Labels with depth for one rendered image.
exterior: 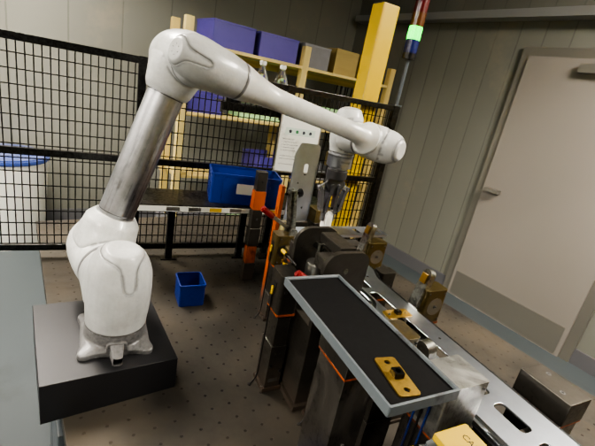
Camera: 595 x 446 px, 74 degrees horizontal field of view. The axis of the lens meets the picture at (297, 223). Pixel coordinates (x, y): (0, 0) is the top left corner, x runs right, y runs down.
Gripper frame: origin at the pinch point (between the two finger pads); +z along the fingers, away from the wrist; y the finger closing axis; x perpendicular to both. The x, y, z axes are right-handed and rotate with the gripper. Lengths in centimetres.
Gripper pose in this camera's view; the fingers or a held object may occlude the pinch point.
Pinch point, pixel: (326, 220)
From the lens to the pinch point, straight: 147.2
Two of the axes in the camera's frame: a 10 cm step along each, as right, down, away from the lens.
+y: 8.9, 0.2, 4.5
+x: -4.2, -3.7, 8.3
